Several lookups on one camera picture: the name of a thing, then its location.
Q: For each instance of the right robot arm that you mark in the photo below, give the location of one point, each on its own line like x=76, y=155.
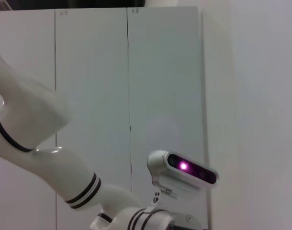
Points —
x=28, y=107

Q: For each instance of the white cabinet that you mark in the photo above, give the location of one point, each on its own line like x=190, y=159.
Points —
x=160, y=83

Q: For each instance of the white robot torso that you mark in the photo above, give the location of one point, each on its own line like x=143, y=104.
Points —
x=155, y=218

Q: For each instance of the white robot head camera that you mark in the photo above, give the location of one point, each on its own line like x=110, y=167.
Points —
x=196, y=172

